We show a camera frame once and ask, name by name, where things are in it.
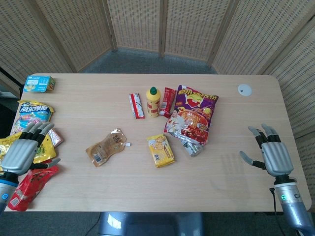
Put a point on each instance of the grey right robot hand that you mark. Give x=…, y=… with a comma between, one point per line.
x=276, y=157

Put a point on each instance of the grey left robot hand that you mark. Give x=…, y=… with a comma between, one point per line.
x=21, y=153

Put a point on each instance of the brown spouted pouch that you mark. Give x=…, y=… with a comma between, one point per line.
x=105, y=148

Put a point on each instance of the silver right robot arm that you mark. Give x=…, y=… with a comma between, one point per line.
x=291, y=204

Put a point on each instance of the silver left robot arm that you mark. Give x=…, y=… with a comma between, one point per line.
x=6, y=191

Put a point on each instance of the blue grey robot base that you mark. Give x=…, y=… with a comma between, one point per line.
x=150, y=223

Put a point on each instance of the yellow snack bag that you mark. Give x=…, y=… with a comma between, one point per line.
x=45, y=151

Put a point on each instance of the red snack bag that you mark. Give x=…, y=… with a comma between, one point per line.
x=32, y=184

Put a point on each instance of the small red brown packet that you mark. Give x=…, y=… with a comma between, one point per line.
x=56, y=137

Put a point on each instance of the blue candy bag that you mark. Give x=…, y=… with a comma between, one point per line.
x=33, y=113

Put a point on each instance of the black stand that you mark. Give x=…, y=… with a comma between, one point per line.
x=7, y=108

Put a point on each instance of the blue carton box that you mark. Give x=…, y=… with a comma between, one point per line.
x=39, y=84

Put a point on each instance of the white table grommet cap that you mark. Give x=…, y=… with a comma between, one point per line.
x=244, y=89

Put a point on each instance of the silver foil packet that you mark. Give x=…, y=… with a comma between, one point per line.
x=195, y=148

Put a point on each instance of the silver crinkled snack bag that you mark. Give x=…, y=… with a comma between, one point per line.
x=185, y=142

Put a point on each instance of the purple chip bag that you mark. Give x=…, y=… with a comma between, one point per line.
x=193, y=115

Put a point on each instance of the yellow cracker pack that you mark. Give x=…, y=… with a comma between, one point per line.
x=161, y=151

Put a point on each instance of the white red snack packet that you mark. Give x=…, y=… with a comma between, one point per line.
x=136, y=106

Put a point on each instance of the yellow bottle green cap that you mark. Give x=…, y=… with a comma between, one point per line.
x=154, y=103

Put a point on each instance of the woven bamboo folding screen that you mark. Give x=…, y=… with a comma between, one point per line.
x=192, y=27

